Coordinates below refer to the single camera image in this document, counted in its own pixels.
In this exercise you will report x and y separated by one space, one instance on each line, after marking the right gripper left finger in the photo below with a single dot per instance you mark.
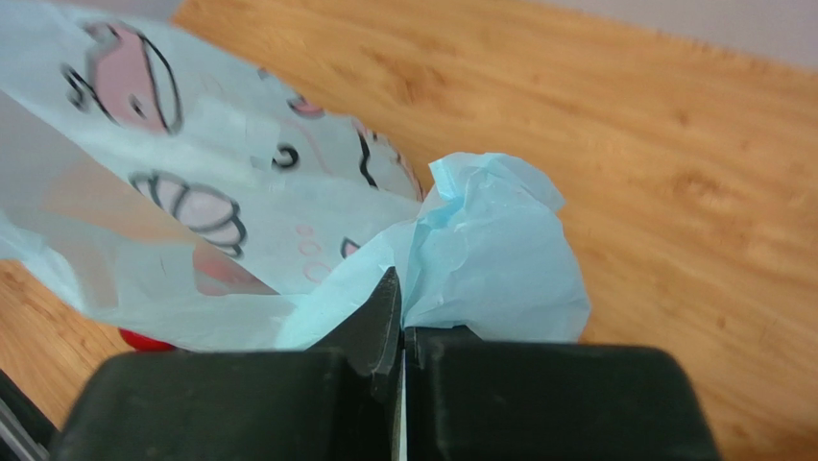
337 400

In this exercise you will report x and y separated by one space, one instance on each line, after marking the light blue plastic bag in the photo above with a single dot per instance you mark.
160 185

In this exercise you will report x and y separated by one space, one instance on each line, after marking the red apple right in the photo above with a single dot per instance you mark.
142 343

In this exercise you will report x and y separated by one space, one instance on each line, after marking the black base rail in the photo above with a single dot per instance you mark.
26 432

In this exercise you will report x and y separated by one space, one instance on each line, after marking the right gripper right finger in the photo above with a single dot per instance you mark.
470 399

